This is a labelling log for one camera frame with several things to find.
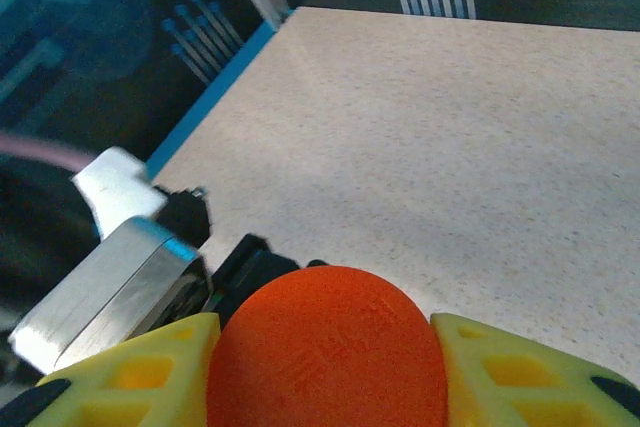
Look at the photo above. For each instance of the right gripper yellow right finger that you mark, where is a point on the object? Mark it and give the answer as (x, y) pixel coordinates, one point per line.
(525, 387)

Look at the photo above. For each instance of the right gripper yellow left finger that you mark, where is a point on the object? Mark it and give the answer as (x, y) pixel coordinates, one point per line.
(125, 387)

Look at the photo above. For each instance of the orange ball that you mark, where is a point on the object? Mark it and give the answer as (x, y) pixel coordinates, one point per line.
(325, 347)

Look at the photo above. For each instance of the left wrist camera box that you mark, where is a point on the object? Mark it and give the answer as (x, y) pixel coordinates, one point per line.
(125, 287)

